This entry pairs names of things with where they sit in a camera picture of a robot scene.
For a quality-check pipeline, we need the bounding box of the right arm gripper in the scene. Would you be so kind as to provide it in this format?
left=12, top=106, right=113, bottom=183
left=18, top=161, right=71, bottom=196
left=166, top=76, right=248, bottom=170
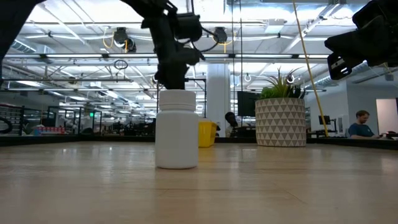
left=324, top=0, right=398, bottom=81

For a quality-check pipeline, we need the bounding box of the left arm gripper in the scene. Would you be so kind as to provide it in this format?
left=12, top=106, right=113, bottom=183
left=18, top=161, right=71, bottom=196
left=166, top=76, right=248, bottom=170
left=141, top=12, right=205, bottom=91

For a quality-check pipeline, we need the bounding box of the white pill bottle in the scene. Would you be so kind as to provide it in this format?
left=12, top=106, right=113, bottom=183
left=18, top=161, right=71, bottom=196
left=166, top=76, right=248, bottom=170
left=154, top=89, right=200, bottom=170

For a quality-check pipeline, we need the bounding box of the yellow plastic basket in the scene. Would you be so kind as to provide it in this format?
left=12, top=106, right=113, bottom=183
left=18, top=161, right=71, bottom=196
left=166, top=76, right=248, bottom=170
left=198, top=120, right=218, bottom=148

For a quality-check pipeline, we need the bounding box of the white building column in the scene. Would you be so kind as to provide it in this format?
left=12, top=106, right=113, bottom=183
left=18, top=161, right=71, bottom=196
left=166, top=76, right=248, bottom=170
left=206, top=63, right=231, bottom=138

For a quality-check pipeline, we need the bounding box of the person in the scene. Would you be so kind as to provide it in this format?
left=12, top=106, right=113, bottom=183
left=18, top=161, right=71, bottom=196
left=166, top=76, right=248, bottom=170
left=224, top=111, right=241, bottom=138
left=348, top=110, right=382, bottom=139

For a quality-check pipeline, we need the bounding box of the black monitor screen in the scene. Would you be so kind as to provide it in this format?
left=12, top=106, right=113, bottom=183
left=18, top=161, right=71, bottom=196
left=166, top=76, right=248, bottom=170
left=237, top=90, right=261, bottom=118

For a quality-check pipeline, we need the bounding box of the succulent in patterned pot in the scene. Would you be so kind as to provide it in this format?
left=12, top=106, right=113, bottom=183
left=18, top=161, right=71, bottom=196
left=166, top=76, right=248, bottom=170
left=254, top=67, right=307, bottom=147

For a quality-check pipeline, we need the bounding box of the yellow hanging cable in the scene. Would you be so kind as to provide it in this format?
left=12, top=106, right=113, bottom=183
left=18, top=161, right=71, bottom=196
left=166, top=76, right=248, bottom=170
left=291, top=0, right=330, bottom=138

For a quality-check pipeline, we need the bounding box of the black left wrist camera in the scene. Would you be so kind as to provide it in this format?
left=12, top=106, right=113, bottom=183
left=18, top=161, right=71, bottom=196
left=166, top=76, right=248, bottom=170
left=175, top=12, right=203, bottom=43

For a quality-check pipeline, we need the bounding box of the black ceiling cable reel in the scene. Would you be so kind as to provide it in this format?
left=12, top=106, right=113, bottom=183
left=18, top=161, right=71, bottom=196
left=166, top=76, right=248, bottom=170
left=112, top=27, right=137, bottom=53
left=212, top=27, right=228, bottom=45

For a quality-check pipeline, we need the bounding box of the black aluminium table frame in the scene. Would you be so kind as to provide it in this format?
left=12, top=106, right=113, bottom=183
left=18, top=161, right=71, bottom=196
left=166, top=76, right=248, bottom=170
left=0, top=134, right=398, bottom=151

